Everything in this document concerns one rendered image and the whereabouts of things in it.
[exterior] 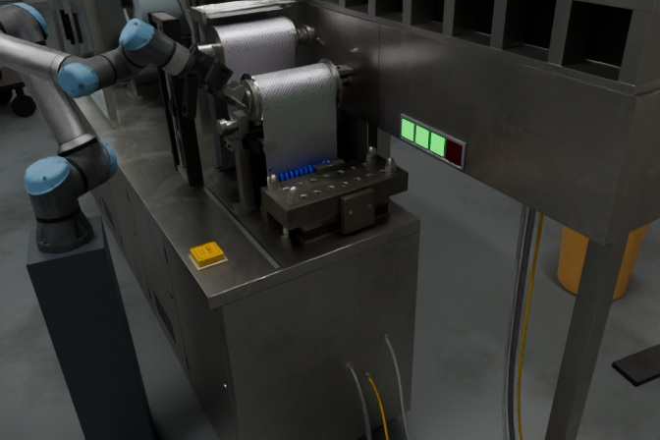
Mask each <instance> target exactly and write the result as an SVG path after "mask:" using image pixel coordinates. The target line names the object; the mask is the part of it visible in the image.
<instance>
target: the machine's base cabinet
mask: <svg viewBox="0 0 660 440"><path fill-rule="evenodd" d="M90 192H91V194H92V196H93V198H94V200H95V202H96V203H97V205H98V207H99V209H100V211H101V213H102V215H103V217H104V219H105V221H106V223H107V225H108V226H109V228H110V230H111V232H112V234H113V236H114V238H115V240H116V242H117V244H118V246H119V248H120V249H121V251H122V253H123V255H124V257H125V259H126V260H127V262H128V264H129V266H130V268H131V270H132V271H133V273H134V275H135V277H136V279H137V282H138V284H139V286H140V288H141V290H142V292H143V293H144V295H145V297H146V299H147V301H148V303H149V305H150V307H151V309H152V311H153V313H154V315H155V316H156V318H157V320H158V322H159V324H160V326H161V328H162V330H163V332H164V334H165V336H166V338H167V339H168V341H169V343H170V345H171V347H172V349H173V351H174V353H175V355H176V357H177V359H178V361H179V362H180V364H181V366H182V368H183V370H184V372H185V374H186V376H187V377H188V379H189V381H190V383H191V384H192V387H193V389H194V391H195V393H196V395H197V397H198V399H199V401H200V403H201V405H202V406H203V408H204V410H205V412H206V414H207V416H208V418H209V420H210V422H211V424H212V426H213V428H214V429H215V431H216V433H217V435H218V437H219V439H220V440H358V439H359V438H361V437H363V436H364V435H365V428H364V421H363V415H362V409H361V404H360V400H359V396H358V390H357V387H356V384H355V381H354V379H353V377H352V375H351V373H350V372H349V371H347V370H346V369H345V365H346V364H347V362H349V361H352V362H353V364H354V365H355V371H356V373H357V376H358V379H359V382H360V384H361V387H362V391H363V394H364V397H365V401H366V406H367V411H368V417H369V424H370V431H371V432H372V431H373V430H375V429H379V428H381V427H382V426H383V425H384V424H383V419H382V414H381V410H380V407H379V403H378V400H377V397H376V394H375V391H374V389H373V387H372V385H371V383H370V381H369V380H367V379H366V378H365V377H364V375H365V373H367V372H370V373H371V375H372V377H371V379H372V381H373V383H374V384H375V387H376V389H377V391H378V394H379V397H380V400H381V403H382V407H383V411H384V414H385V419H386V423H388V422H390V421H391V420H393V419H395V418H396V417H397V416H399V415H401V414H403V412H402V405H401V397H400V389H399V383H398V377H397V373H396V368H395V364H394V361H393V358H392V355H391V352H390V350H389V347H388V345H387V343H386V341H385V340H383V339H382V338H381V337H380V335H381V333H382V332H384V331H385V332H386V333H387V334H388V340H389V342H390V343H391V345H392V348H393V350H394V353H395V356H396V359H397V362H398V366H399V370H400V374H401V379H402V385H403V392H404V400H405V408H406V412H407V411H409V410H410V409H411V396H412V379H413V343H414V326H415V307H416V289H417V271H418V253H419V235H420V231H417V232H414V233H412V234H409V235H407V236H404V237H401V238H399V239H397V240H394V241H392V242H389V243H386V244H384V245H381V246H379V247H374V248H372V249H369V250H366V251H364V252H361V253H359V254H356V255H353V256H351V257H348V258H345V259H343V260H340V261H338V262H335V263H332V264H330V265H327V266H324V267H322V268H319V269H317V270H314V271H311V272H309V273H306V274H303V275H302V276H299V277H297V278H294V279H291V280H289V281H286V282H283V283H281V284H278V285H276V286H273V287H270V288H268V289H265V290H262V291H260V292H257V293H255V294H252V295H249V296H247V297H244V298H241V299H239V300H236V301H234V302H229V303H227V304H224V305H221V306H219V307H216V308H214V309H211V310H210V309H209V308H208V306H207V305H206V303H205V302H204V300H203V299H202V297H201V296H200V294H199V293H198V291H197V290H196V288H195V286H194V285H193V283H192V281H191V280H190V278H189V277H188V275H187V274H186V272H185V271H184V269H183V268H182V266H181V265H180V263H179V262H178V260H177V259H176V257H175V256H174V254H173V253H172V251H170V249H169V248H168V246H167V245H166V243H165V242H164V240H163V239H162V237H161V236H160V234H159V233H158V231H157V230H156V228H155V227H154V225H153V224H152V222H151V221H150V219H149V217H148V216H147V214H146V213H145V211H144V210H143V208H142V207H141V205H140V204H139V202H138V200H137V199H136V197H135V196H134V194H133V193H132V191H131V190H130V188H129V187H128V185H127V184H126V182H125V181H124V179H123V178H122V176H121V175H120V173H119V172H118V170H117V169H116V173H115V175H114V176H113V177H112V178H111V179H109V180H108V181H107V182H106V183H105V184H103V185H100V186H98V187H96V188H95V189H93V190H91V191H90Z"/></svg>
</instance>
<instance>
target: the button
mask: <svg viewBox="0 0 660 440"><path fill-rule="evenodd" d="M191 257H192V258H193V260H194V261H195V263H196V264H197V265H198V267H199V268H201V267H204V266H207V265H210V264H213V263H216V262H218V261H221V260H224V253H223V251H222V250H221V249H220V248H219V246H217V245H216V244H215V242H212V243H208V244H205V245H202V246H199V247H194V248H191Z"/></svg>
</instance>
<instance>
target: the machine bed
mask: <svg viewBox="0 0 660 440"><path fill-rule="evenodd" d="M111 90H112V94H113V99H114V104H115V108H116V113H117V118H118V122H119V127H120V128H115V129H112V128H111V127H110V125H109V124H108V123H107V121H106V120H105V119H104V117H103V116H102V115H101V113H100V112H99V111H98V109H97V108H96V107H95V105H94V104H93V103H92V102H91V100H90V99H89V98H88V96H83V97H80V98H73V97H71V96H69V95H68V96H69V97H70V99H71V100H72V102H73V103H74V105H75V106H76V108H77V109H78V111H79V112H80V114H81V115H82V117H83V119H84V120H85V122H86V123H87V125H88V126H89V128H90V129H91V131H92V132H93V134H94V135H95V136H96V138H97V140H99V141H104V142H106V143H107V145H110V146H111V148H112V149H113V151H114V152H115V155H116V158H117V170H118V172H119V173H120V175H121V176H122V178H123V179H124V181H125V182H126V184H127V185H128V187H129V188H130V190H131V191H132V193H133V194H134V196H135V197H136V199H137V201H138V202H139V204H140V205H141V207H142V208H143V210H144V211H145V213H146V214H147V216H148V217H149V219H150V221H151V222H152V224H153V225H154V227H155V228H156V230H157V231H158V233H159V234H160V236H161V237H162V239H163V240H164V242H165V243H166V245H167V246H168V248H169V249H170V251H171V252H172V253H173V254H174V256H175V257H176V259H177V260H178V262H179V263H180V265H181V266H182V268H183V269H184V271H185V272H186V274H187V275H188V277H189V278H190V280H191V281H192V283H193V285H194V286H195V288H196V290H197V291H198V293H199V294H200V296H201V297H202V299H203V300H204V302H205V303H206V305H207V306H208V308H209V309H210V310H211V309H214V308H216V307H219V306H221V305H224V304H227V303H231V302H234V301H236V300H239V299H241V298H244V297H247V296H249V295H252V294H255V293H257V292H260V291H262V290H265V289H268V288H270V287H273V286H276V285H278V284H281V283H283V282H286V281H289V280H291V279H294V278H297V277H299V276H302V275H303V274H306V273H309V272H311V271H314V270H317V269H319V268H322V267H324V266H327V265H330V264H332V263H335V262H338V261H340V260H343V259H345V258H348V257H351V256H353V255H356V254H359V253H361V252H364V251H366V250H369V249H372V248H376V247H379V246H381V245H384V244H386V243H389V242H392V241H394V240H397V239H399V238H401V237H404V236H407V235H409V234H412V233H414V232H417V231H419V230H420V219H419V218H418V217H416V216H415V215H413V214H412V213H410V212H409V211H407V210H406V209H405V208H404V207H402V206H401V205H399V204H398V203H396V202H395V201H393V200H392V199H390V198H389V203H388V211H389V215H388V216H385V217H382V218H379V219H377V220H374V224H373V225H370V226H367V227H364V228H362V229H359V230H356V231H353V232H350V233H348V234H346V235H345V234H344V233H343V232H341V233H338V234H335V235H332V236H330V237H327V238H324V239H321V240H318V241H316V242H313V243H310V244H307V245H305V244H304V243H303V242H302V241H301V240H300V239H299V238H298V237H297V236H296V235H295V234H294V233H293V236H292V237H290V238H288V239H284V238H282V237H281V233H282V232H283V227H282V225H281V224H280V223H279V222H278V221H277V220H273V221H270V222H267V221H266V220H265V219H264V218H263V217H262V216H261V211H260V207H257V208H256V209H253V210H250V211H247V212H244V213H240V214H239V213H238V212H237V211H236V209H235V208H234V207H233V204H234V203H237V202H240V193H239V185H238V176H237V168H236V167H232V168H229V169H225V170H223V169H222V168H219V169H214V168H217V160H216V152H215V145H214V138H213V133H211V134H207V135H202V134H201V133H200V132H199V131H198V130H196V135H197V142H198V148H199V155H200V162H201V168H202V175H203V181H204V183H202V184H199V185H195V186H191V187H190V186H189V185H188V182H187V180H186V179H185V178H184V177H183V176H182V175H181V174H180V172H179V171H176V170H175V167H174V161H173V155H172V153H171V151H172V150H171V144H170V139H169V134H168V128H167V122H166V117H162V118H157V119H152V120H148V121H143V122H138V123H134V124H129V125H125V126H122V121H121V116H120V112H119V107H118V102H117V98H116V93H115V88H114V89H111ZM206 187H209V188H210V189H211V190H212V191H213V192H214V193H215V194H216V195H217V196H218V197H219V199H220V200H221V201H222V202H223V203H224V204H225V205H226V206H227V207H228V208H229V209H230V210H231V211H232V212H233V213H234V215H235V216H236V217H237V218H238V219H239V220H240V221H241V222H242V223H243V224H244V225H245V226H246V227H247V228H248V230H249V231H250V232H251V233H252V234H253V235H254V236H255V237H256V238H257V239H258V240H259V241H260V242H261V243H262V244H263V246H264V247H265V248H266V249H267V250H268V251H269V252H270V253H271V254H272V255H273V256H274V257H275V258H276V259H277V260H278V261H279V263H280V264H281V265H282V266H283V267H281V268H278V269H275V268H274V267H273V266H272V265H271V264H270V263H269V262H268V261H267V260H266V258H265V257H264V256H263V255H262V254H261V253H260V252H259V251H258V250H257V249H256V247H255V246H254V245H253V244H252V243H251V242H250V241H249V240H248V239H247V237H246V236H245V235H244V234H243V233H242V232H241V231H240V230H239V229H238V228H237V226H236V225H235V224H234V223H233V222H232V221H231V220H230V219H229V218H228V217H227V216H226V214H225V213H224V212H223V211H222V210H221V209H220V208H219V207H218V206H217V205H216V203H215V202H214V201H213V200H212V199H211V198H210V197H209V196H208V195H207V194H206V192H205V191H204V190H203V189H202V188H206ZM212 242H215V244H216V245H217V246H219V248H220V249H221V250H222V251H223V253H224V255H225V257H226V258H227V259H228V261H225V262H222V263H219V264H216V265H214V266H211V267H208V268H205V269H202V270H199V271H198V270H197V269H196V267H195V266H194V264H193V263H192V261H191V260H190V258H189V257H188V254H191V248H196V247H199V246H202V245H205V244H208V243H212Z"/></svg>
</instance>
